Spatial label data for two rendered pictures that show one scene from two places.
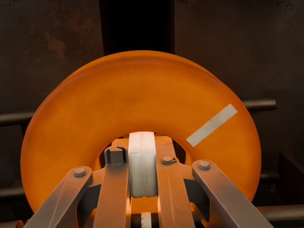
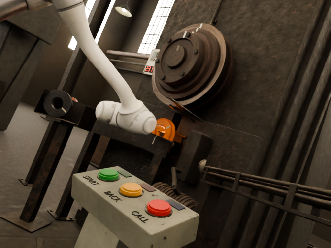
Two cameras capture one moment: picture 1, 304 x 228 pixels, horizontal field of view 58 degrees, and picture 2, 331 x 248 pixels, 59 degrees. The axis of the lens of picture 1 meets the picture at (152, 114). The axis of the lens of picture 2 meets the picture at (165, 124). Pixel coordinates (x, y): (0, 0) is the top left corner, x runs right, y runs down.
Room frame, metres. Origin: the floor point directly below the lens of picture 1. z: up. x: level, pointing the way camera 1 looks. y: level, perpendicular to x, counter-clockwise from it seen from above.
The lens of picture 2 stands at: (-0.91, -1.09, 0.71)
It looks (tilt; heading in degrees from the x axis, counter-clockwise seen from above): 3 degrees up; 45
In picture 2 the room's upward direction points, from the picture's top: 22 degrees clockwise
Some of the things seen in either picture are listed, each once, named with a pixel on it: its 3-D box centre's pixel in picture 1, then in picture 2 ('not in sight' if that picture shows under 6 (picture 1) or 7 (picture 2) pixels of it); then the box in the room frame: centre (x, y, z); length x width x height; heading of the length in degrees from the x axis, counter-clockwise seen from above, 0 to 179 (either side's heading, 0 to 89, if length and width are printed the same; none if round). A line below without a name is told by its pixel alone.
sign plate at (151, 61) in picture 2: not in sight; (161, 63); (0.27, 0.35, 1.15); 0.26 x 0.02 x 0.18; 92
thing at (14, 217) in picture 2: not in sight; (48, 159); (-0.13, 0.48, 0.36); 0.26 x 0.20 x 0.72; 127
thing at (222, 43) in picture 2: not in sight; (188, 66); (0.17, 0.01, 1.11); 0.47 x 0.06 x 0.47; 92
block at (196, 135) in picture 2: not in sight; (193, 157); (0.19, -0.23, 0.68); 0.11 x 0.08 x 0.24; 2
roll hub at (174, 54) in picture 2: not in sight; (178, 58); (0.07, 0.00, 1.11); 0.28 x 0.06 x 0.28; 92
